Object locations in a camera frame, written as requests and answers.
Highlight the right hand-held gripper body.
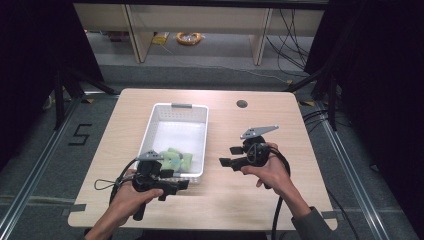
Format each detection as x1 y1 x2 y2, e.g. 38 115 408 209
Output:
239 124 281 168

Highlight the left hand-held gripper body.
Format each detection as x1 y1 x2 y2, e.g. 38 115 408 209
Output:
132 150 169 222

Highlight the green fluffy sock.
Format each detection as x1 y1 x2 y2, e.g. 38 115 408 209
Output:
158 147 194 174

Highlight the white perforated plastic basket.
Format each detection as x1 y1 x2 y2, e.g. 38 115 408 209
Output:
134 102 210 184

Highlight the person's right hand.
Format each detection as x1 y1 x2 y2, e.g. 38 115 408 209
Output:
240 142 295 197

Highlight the person's left hand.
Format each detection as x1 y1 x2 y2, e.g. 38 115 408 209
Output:
110 168 165 222

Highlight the black metal stand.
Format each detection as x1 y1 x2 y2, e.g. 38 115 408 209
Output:
52 65 118 132
283 64 338 132

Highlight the yellow packet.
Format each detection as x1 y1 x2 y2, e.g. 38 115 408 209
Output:
151 31 170 46

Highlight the black curtain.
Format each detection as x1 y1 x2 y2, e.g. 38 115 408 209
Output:
0 0 105 169
303 0 424 231

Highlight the left hand-held gripper cable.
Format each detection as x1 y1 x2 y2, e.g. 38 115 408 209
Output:
93 157 139 205

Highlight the hand-held gripper cable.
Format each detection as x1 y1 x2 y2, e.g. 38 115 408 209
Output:
93 157 139 205
266 145 292 240

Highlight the right hand-held gripper cable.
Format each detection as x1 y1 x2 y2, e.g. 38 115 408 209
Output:
266 145 292 240

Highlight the aluminium floor rail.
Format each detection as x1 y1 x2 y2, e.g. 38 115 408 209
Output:
314 99 392 240
0 95 85 240
0 194 80 210

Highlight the bundle of black cables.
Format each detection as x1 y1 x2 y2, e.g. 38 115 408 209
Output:
265 9 312 78

